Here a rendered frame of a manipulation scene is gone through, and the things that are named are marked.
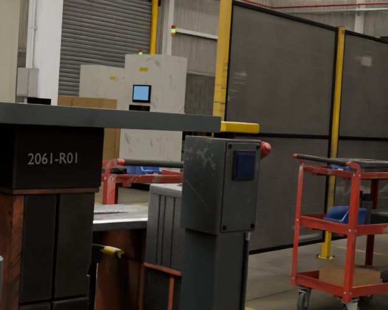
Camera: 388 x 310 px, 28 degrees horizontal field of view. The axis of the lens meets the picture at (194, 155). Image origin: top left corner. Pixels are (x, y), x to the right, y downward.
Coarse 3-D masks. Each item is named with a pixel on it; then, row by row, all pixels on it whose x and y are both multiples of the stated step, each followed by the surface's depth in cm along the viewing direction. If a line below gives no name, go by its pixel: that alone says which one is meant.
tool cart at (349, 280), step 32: (320, 160) 448; (352, 160) 467; (352, 192) 438; (320, 224) 458; (352, 224) 437; (384, 224) 456; (352, 256) 439; (320, 288) 457; (352, 288) 442; (384, 288) 462
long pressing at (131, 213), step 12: (120, 204) 135; (132, 204) 137; (96, 216) 119; (108, 216) 120; (120, 216) 121; (132, 216) 121; (144, 216) 122; (96, 228) 111; (108, 228) 113; (120, 228) 114; (132, 228) 116
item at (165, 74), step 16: (128, 64) 1156; (144, 64) 1136; (160, 64) 1116; (176, 64) 1132; (128, 80) 1156; (144, 80) 1136; (160, 80) 1116; (176, 80) 1135; (128, 96) 1156; (144, 96) 1132; (160, 96) 1116; (176, 96) 1138; (160, 112) 1116; (176, 112) 1141; (128, 144) 1156; (144, 144) 1136; (160, 144) 1119; (176, 144) 1148; (160, 160) 1122; (176, 160) 1151
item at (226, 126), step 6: (222, 126) 89; (228, 126) 89; (234, 126) 90; (240, 126) 91; (246, 126) 91; (252, 126) 92; (258, 126) 93; (222, 132) 92; (228, 132) 92; (234, 132) 90; (240, 132) 91; (246, 132) 92; (252, 132) 92; (258, 132) 93; (234, 138) 93
